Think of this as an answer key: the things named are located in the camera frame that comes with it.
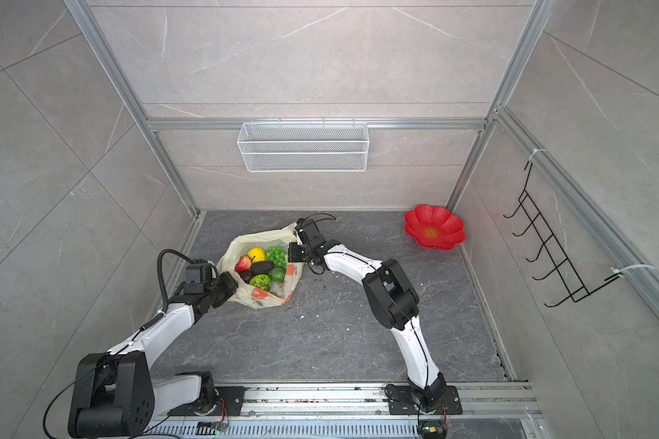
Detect dark brown fake fruit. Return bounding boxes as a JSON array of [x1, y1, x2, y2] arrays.
[[238, 270, 254, 284]]

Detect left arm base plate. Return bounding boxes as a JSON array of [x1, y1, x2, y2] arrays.
[[168, 386, 246, 418]]

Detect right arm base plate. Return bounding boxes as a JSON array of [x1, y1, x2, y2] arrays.
[[384, 384, 463, 415]]

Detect red flower-shaped plastic bowl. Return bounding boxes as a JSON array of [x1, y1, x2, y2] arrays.
[[404, 205, 466, 252]]

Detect green spotted fake fruit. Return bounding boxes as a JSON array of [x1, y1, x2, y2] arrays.
[[249, 274, 273, 292]]

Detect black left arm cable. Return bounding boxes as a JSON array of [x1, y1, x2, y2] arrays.
[[42, 249, 199, 439]]

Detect green fake grapes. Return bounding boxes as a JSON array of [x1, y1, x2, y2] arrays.
[[265, 246, 287, 269]]

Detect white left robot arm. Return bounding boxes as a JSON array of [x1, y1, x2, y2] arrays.
[[68, 260, 238, 438]]

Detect green fake lime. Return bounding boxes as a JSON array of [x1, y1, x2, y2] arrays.
[[268, 267, 286, 285]]

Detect dark fake avocado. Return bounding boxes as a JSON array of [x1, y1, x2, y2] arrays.
[[250, 261, 276, 276]]

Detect black wire hook rack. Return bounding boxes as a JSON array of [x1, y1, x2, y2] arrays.
[[503, 163, 623, 308]]

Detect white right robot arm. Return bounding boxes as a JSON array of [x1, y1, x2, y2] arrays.
[[288, 217, 447, 413]]

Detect yellow fake lemon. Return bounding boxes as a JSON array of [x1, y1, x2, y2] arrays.
[[247, 247, 267, 263]]

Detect cream plastic shopping bag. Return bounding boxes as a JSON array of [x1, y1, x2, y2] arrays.
[[217, 224, 305, 309]]

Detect red fake apple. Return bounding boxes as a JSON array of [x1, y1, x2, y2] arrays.
[[234, 255, 253, 273]]

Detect white wire mesh basket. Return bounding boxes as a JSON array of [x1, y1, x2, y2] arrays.
[[237, 122, 370, 173]]

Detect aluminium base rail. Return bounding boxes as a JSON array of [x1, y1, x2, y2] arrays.
[[142, 382, 551, 438]]

